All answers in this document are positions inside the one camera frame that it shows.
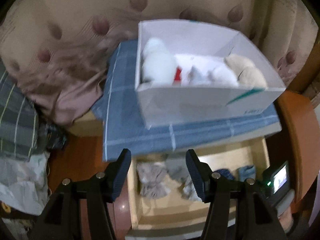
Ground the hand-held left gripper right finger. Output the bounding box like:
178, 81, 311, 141
185, 149, 288, 240

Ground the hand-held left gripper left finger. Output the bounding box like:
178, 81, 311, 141
31, 148, 132, 240

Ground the light grey sock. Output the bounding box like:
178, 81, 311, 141
166, 160, 202, 202

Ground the light blue sock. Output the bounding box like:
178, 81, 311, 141
237, 165, 257, 180

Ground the pale wooden drawer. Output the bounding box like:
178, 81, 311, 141
126, 136, 272, 239

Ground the white cardboard box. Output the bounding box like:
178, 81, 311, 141
134, 19, 287, 130

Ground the small grey sock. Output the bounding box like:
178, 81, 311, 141
187, 65, 209, 85

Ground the small white sock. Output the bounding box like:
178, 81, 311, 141
209, 64, 239, 87

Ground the red sock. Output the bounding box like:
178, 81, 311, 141
172, 66, 183, 85

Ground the cream sock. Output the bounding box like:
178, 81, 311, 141
224, 54, 268, 88

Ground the large white sock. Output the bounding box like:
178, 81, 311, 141
140, 37, 178, 85

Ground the blue plaid sheet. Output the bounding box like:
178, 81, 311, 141
90, 39, 282, 162

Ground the dark patterned cloth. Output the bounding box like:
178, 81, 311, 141
46, 124, 67, 150

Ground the white plastic bag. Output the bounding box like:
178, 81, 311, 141
0, 152, 49, 215

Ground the dark plaid cloth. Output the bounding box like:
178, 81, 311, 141
0, 60, 48, 162

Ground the beige leaf-print cloth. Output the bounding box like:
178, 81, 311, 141
0, 0, 320, 125

